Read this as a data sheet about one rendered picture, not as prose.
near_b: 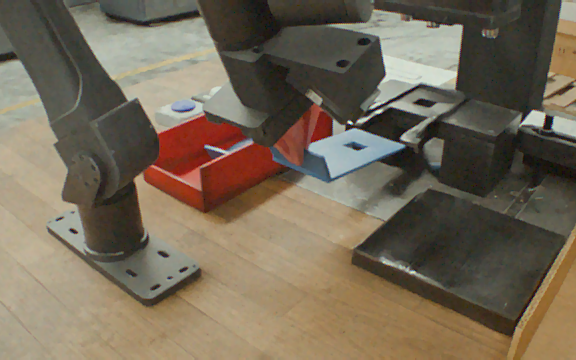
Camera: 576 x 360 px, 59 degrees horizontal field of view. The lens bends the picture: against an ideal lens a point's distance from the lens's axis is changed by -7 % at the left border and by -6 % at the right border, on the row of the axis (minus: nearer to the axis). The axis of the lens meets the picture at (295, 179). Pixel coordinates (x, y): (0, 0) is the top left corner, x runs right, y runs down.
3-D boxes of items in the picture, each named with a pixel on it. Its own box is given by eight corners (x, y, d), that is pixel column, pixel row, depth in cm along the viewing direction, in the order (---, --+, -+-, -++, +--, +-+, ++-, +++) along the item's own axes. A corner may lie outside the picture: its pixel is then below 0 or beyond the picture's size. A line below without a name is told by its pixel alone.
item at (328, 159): (262, 163, 52) (264, 134, 51) (354, 131, 63) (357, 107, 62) (319, 187, 48) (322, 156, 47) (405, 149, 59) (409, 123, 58)
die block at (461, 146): (351, 152, 76) (354, 103, 73) (387, 130, 83) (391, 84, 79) (484, 198, 65) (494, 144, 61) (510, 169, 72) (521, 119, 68)
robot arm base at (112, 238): (83, 146, 60) (28, 168, 55) (196, 205, 49) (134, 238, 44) (95, 205, 64) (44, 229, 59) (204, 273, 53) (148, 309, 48)
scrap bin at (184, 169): (143, 181, 69) (137, 139, 66) (271, 122, 86) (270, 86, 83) (205, 214, 62) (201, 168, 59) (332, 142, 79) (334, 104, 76)
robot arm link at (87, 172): (155, 119, 52) (110, 112, 54) (97, 157, 45) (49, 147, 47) (162, 176, 55) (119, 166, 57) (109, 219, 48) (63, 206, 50)
